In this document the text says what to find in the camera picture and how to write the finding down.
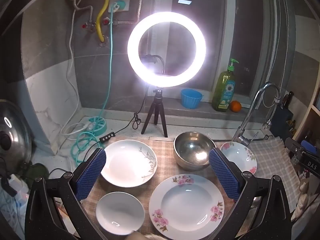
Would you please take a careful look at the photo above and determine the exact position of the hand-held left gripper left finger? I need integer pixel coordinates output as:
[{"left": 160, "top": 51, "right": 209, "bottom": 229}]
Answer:
[{"left": 24, "top": 148, "right": 107, "bottom": 240}]

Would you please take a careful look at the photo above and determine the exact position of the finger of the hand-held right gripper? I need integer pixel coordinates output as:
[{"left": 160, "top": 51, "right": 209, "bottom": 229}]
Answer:
[
  {"left": 285, "top": 137, "right": 307, "bottom": 156},
  {"left": 301, "top": 139, "right": 320, "bottom": 153}
]

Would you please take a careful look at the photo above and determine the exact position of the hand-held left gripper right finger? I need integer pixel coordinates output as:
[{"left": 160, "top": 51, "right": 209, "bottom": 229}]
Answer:
[{"left": 209, "top": 147, "right": 293, "bottom": 240}]

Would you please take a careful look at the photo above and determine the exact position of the small pink floral plate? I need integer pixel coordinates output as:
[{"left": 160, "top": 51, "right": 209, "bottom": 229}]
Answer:
[{"left": 219, "top": 141, "right": 257, "bottom": 175}]

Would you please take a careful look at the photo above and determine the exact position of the white plate with leaf print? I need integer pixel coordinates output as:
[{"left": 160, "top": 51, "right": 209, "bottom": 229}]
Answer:
[{"left": 100, "top": 139, "right": 158, "bottom": 187}]

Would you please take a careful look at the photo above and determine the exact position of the large steel bowl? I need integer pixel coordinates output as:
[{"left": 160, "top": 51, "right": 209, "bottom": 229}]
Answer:
[{"left": 173, "top": 131, "right": 217, "bottom": 172}]

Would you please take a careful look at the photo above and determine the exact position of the large pink floral plate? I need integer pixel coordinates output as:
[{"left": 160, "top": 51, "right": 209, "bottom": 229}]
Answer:
[{"left": 149, "top": 174, "right": 225, "bottom": 235}]

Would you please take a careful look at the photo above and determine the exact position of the plain white bowl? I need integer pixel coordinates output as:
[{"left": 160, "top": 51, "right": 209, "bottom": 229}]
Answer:
[{"left": 96, "top": 191, "right": 145, "bottom": 235}]

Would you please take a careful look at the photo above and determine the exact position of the person's right hand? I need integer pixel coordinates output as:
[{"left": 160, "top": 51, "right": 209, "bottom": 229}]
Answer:
[{"left": 292, "top": 179, "right": 311, "bottom": 222}]

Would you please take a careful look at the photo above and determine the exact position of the wooden shelf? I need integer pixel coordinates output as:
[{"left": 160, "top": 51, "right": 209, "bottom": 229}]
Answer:
[{"left": 292, "top": 80, "right": 320, "bottom": 143}]

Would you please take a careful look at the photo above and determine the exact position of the dark knife block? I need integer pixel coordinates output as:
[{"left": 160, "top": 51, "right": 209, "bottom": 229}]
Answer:
[{"left": 271, "top": 91, "right": 294, "bottom": 137}]

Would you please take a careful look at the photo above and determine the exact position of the round teal power strip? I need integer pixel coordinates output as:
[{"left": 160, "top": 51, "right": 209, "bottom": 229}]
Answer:
[{"left": 86, "top": 116, "right": 108, "bottom": 133}]

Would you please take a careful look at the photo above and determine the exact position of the dark green cloth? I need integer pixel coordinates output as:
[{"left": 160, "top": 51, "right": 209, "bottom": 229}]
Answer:
[{"left": 24, "top": 163, "right": 49, "bottom": 183}]

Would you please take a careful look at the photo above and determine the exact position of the chrome kitchen faucet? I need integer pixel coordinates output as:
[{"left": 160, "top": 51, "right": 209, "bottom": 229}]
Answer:
[{"left": 231, "top": 81, "right": 282, "bottom": 147}]

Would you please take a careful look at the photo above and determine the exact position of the beige checked cloth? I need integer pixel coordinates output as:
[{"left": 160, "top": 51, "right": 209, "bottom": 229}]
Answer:
[{"left": 75, "top": 138, "right": 302, "bottom": 239}]

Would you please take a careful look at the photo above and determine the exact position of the blue ribbed plastic bowl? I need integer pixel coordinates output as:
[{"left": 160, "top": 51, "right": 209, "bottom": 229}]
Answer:
[{"left": 180, "top": 88, "right": 203, "bottom": 109}]

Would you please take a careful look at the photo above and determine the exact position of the green dish soap bottle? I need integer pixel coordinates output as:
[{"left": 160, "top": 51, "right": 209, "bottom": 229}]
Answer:
[{"left": 212, "top": 58, "right": 240, "bottom": 112}]

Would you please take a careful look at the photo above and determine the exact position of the steel pot lid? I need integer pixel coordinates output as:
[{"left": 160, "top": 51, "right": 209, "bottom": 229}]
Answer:
[{"left": 0, "top": 99, "right": 32, "bottom": 167}]

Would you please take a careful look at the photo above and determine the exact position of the black gooseneck phone holder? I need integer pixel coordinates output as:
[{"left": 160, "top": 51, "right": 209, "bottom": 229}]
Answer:
[{"left": 140, "top": 54, "right": 166, "bottom": 75}]

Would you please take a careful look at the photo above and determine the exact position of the black cable with inline remote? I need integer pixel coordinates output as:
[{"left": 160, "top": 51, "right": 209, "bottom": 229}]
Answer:
[{"left": 49, "top": 90, "right": 148, "bottom": 178}]

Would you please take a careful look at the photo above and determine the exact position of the teal power cable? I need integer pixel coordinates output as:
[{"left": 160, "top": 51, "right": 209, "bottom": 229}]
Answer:
[{"left": 71, "top": 1, "right": 123, "bottom": 163}]

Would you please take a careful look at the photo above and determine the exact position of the white power cable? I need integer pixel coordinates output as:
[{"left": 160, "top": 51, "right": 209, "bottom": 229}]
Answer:
[{"left": 61, "top": 0, "right": 95, "bottom": 140}]

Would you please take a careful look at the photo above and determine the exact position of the ring light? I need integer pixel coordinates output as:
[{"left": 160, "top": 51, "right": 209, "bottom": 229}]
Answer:
[{"left": 127, "top": 11, "right": 207, "bottom": 88}]

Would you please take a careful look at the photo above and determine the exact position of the yellow gas hose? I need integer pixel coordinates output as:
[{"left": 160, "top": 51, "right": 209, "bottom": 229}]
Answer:
[{"left": 96, "top": 0, "right": 112, "bottom": 43}]

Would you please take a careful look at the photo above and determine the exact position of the red handle water valve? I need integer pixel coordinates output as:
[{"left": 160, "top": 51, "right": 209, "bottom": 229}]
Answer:
[
  {"left": 102, "top": 17, "right": 118, "bottom": 27},
  {"left": 82, "top": 20, "right": 97, "bottom": 31}
]

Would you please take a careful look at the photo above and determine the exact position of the corrugated metal hose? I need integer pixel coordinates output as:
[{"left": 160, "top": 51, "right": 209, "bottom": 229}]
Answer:
[
  {"left": 112, "top": 0, "right": 146, "bottom": 26},
  {"left": 73, "top": 0, "right": 95, "bottom": 23}
]

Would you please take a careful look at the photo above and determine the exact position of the white wall socket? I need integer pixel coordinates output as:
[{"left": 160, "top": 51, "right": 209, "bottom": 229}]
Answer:
[{"left": 108, "top": 0, "right": 131, "bottom": 13}]

